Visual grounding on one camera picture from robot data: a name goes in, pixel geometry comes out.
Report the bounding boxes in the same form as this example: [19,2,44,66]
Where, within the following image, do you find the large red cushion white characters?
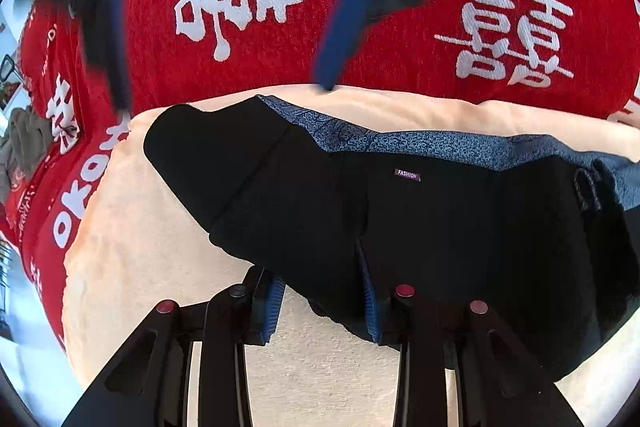
[1,0,639,334]

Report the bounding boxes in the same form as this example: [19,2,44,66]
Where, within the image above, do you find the black pants with blue waistband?
[143,96,639,379]

